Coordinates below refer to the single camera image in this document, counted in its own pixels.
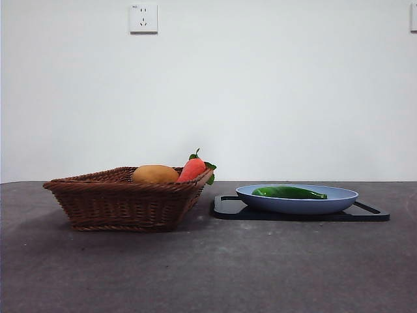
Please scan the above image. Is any black rectangular tray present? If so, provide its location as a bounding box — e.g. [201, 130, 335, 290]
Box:
[211, 194, 391, 222]

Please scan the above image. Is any brown woven wicker basket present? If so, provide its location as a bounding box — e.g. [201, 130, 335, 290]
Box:
[42, 166, 214, 233]

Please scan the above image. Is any orange carrot with green leaves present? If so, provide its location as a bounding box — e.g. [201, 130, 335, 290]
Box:
[177, 148, 217, 186]

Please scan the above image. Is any white wall socket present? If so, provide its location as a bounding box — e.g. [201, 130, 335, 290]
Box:
[130, 3, 158, 35]

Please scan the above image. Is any long green pepper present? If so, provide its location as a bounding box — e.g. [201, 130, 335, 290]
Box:
[252, 186, 328, 200]

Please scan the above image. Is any yellow-brown potato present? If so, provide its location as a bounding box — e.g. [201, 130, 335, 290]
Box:
[132, 164, 180, 184]

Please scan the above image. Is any blue round plate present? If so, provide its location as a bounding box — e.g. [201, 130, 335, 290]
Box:
[235, 184, 360, 215]

